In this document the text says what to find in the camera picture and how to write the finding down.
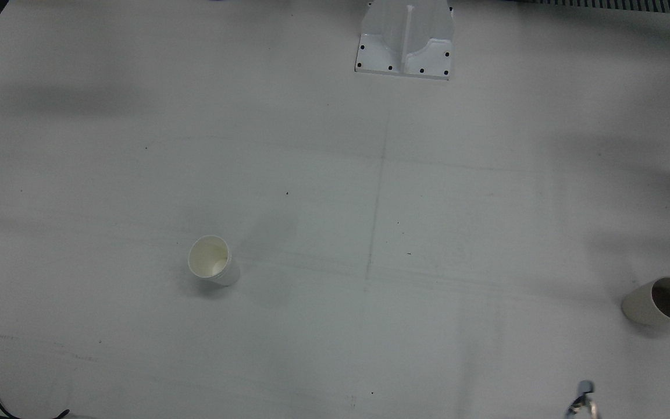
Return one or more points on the beige paper cup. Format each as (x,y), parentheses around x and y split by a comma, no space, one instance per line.
(637,305)

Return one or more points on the grey ribbed panel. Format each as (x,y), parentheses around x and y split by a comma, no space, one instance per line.
(631,4)

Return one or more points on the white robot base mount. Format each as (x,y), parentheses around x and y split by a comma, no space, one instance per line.
(381,52)

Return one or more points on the white paper cup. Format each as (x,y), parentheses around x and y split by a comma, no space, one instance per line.
(210,259)

